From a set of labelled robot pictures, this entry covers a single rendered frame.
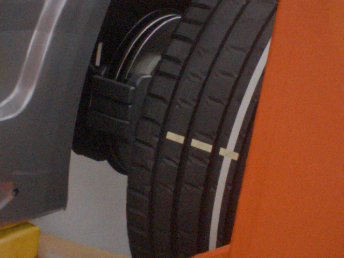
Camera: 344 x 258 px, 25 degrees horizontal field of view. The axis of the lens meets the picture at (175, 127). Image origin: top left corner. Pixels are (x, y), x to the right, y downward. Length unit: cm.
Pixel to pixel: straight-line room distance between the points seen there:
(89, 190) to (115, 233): 43
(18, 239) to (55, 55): 26
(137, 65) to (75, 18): 35
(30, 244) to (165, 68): 32
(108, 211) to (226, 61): 219
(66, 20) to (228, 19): 22
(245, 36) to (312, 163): 37
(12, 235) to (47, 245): 169
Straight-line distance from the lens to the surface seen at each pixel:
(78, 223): 303
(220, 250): 95
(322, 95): 71
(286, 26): 72
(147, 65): 142
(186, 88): 105
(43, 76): 104
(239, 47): 105
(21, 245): 112
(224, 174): 102
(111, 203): 328
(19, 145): 104
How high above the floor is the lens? 119
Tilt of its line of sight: 15 degrees down
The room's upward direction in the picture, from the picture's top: 10 degrees clockwise
